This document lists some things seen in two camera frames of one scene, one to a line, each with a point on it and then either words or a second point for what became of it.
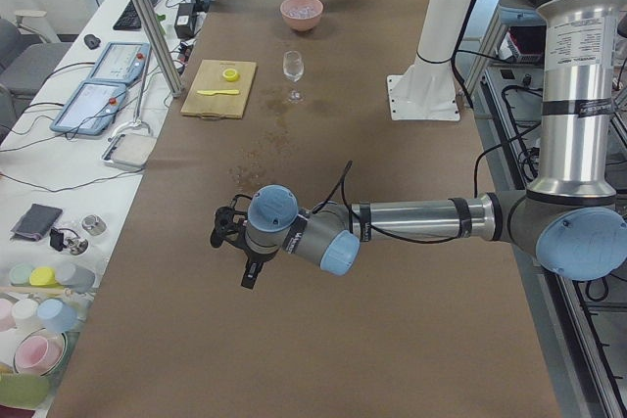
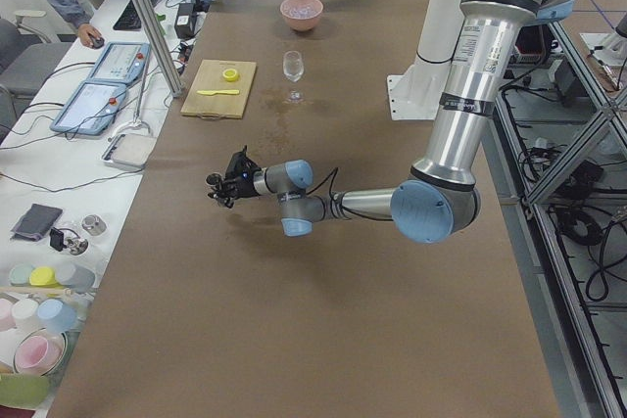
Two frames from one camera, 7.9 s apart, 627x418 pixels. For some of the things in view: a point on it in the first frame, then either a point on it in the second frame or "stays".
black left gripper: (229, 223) → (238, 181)
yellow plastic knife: (213, 92) stays
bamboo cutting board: (210, 77) stays
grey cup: (75, 277) stays
